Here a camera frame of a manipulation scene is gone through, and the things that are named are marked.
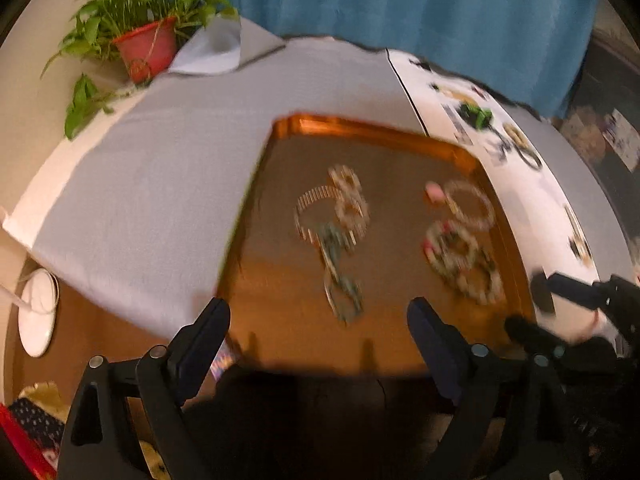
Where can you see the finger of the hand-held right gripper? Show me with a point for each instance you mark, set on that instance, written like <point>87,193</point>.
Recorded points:
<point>530,335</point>
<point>575,290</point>

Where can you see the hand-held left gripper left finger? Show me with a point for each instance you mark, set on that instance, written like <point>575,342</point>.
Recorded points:
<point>200,350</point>

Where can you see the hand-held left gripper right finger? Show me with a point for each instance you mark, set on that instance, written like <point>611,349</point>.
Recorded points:
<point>435,350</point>

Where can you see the green smart watch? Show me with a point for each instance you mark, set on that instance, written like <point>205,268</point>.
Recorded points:
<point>476,115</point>

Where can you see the blue curtain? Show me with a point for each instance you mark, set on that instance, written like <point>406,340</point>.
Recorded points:
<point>400,0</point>

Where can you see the potted green plant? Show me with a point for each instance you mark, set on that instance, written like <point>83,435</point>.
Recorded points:
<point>147,47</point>

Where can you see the dark printed board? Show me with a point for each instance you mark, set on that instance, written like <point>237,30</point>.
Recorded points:
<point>615,60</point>

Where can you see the dark dotted cloth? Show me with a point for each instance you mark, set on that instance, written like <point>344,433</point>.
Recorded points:
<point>40,425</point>

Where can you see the grey table cloth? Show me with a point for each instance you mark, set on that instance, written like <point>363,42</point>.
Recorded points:
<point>150,185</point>

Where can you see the white printed cloth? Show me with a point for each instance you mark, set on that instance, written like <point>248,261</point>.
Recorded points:
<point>530,200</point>

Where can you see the white round lamp base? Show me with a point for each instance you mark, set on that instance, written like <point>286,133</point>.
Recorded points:
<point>37,320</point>

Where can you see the orange metal tray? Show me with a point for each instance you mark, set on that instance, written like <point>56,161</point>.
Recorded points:
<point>280,285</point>

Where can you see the small pink object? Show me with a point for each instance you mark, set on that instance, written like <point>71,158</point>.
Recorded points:
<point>434,191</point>

